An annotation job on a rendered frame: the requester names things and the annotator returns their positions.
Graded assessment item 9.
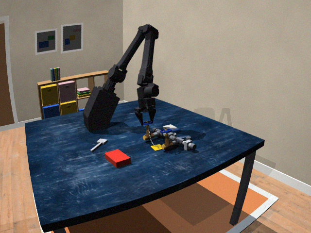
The red rectangular block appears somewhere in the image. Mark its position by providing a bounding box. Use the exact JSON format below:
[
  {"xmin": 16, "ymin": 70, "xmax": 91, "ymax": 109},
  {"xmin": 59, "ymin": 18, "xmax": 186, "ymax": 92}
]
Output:
[{"xmin": 104, "ymin": 149, "xmax": 131, "ymax": 168}]

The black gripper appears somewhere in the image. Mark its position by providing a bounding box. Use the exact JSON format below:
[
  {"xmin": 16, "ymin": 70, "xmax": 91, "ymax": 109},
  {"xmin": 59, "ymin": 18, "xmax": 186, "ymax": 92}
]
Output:
[{"xmin": 134, "ymin": 107, "xmax": 156, "ymax": 126}]

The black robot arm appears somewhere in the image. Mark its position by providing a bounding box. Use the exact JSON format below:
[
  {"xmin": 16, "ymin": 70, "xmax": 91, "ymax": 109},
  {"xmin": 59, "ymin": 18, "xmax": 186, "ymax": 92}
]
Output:
[{"xmin": 98, "ymin": 24, "xmax": 159, "ymax": 110}]

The yellow tag with metal chain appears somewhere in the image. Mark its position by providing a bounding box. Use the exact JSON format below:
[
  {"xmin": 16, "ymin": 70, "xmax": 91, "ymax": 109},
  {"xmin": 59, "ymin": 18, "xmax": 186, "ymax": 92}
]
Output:
[{"xmin": 151, "ymin": 143, "xmax": 162, "ymax": 151}]

